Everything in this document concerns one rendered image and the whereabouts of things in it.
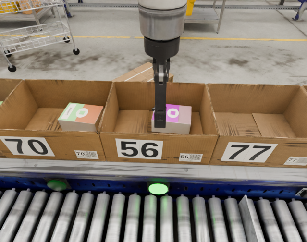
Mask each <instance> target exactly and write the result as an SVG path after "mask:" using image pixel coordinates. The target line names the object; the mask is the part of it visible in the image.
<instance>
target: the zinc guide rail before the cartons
mask: <svg viewBox="0 0 307 242"><path fill-rule="evenodd" d="M0 171H9V172H36V173H64V174H91V175H119V176H146V177H174V178H202V179H229V180H256V181H284V182H307V169H298V168H269V167H240V166H212V165H183V164H154V163H124V162H95V161H67V160H38V159H9V158H0Z"/></svg>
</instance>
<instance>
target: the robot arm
mask: <svg viewBox="0 0 307 242"><path fill-rule="evenodd" d="M138 4H139V5H138V10H139V21H140V32H141V34H142V35H143V36H144V50H145V53H146V54H147V55H149V56H150V57H153V63H152V69H153V71H154V72H153V80H154V82H155V106H154V108H152V111H154V128H166V110H167V107H166V88H167V82H168V80H169V69H170V65H171V64H170V57H173V56H175V55H176V54H177V53H178V52H179V45H180V36H181V35H182V34H183V33H184V24H185V22H184V21H185V16H186V10H187V0H138Z"/></svg>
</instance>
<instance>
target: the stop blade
mask: <svg viewBox="0 0 307 242"><path fill-rule="evenodd" d="M238 207H239V211H240V215H241V219H242V223H243V227H244V231H245V235H246V239H247V242H260V240H259V237H258V233H257V229H256V226H255V223H254V220H253V216H252V213H251V209H250V206H249V202H248V199H247V195H244V197H243V198H242V200H241V201H240V203H239V204H238Z"/></svg>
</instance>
